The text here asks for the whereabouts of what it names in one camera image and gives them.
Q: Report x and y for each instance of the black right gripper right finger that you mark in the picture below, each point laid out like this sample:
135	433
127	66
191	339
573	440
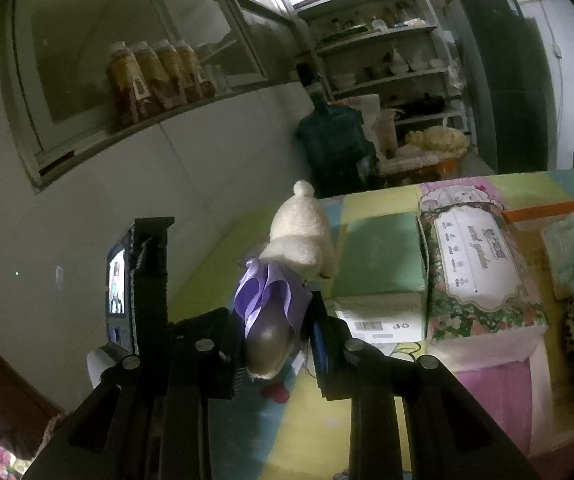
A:
336	376

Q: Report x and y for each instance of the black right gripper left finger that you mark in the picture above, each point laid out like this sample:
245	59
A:
212	353

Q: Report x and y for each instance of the white plush purple dress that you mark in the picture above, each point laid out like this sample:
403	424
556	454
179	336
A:
272	297

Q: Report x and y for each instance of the colourful cartoon bed sheet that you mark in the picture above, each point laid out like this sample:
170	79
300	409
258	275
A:
474	410

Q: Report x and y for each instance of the green cardboard box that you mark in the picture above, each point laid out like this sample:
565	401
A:
380	289

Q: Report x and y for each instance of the floral tissue pack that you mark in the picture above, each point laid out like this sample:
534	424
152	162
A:
479	283

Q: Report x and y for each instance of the orange rimmed cardboard box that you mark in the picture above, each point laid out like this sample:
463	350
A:
557	239

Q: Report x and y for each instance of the amber bottle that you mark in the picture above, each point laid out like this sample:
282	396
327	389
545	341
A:
132	96
156	76
197	85
172	63

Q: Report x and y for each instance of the yellow lumpy food pile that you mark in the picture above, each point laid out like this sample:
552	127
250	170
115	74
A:
445	141

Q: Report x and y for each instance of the green patterned packet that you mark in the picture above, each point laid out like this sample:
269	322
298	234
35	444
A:
558	240

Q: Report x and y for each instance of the grey metal shelving rack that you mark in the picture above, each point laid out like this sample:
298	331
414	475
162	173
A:
394	54

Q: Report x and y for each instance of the dark green refrigerator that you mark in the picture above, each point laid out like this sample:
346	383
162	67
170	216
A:
507	78

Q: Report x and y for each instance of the phone screen on mount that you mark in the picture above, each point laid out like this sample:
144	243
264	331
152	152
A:
116	284

